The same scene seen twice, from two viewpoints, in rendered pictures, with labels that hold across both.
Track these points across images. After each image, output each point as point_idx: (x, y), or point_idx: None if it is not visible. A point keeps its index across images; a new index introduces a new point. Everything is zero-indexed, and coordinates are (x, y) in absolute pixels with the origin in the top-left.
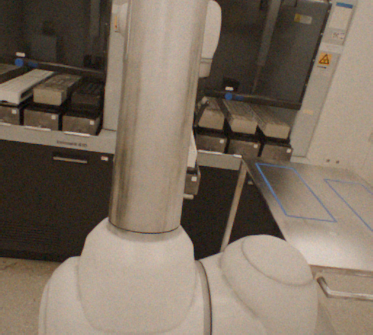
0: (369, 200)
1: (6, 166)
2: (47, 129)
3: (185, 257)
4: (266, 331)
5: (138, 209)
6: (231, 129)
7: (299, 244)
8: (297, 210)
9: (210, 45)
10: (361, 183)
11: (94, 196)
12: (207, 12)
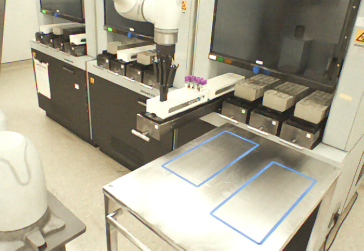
0: (285, 192)
1: (119, 102)
2: (132, 80)
3: None
4: None
5: None
6: (260, 103)
7: (128, 180)
8: (181, 167)
9: (163, 19)
10: (319, 180)
11: (159, 137)
12: None
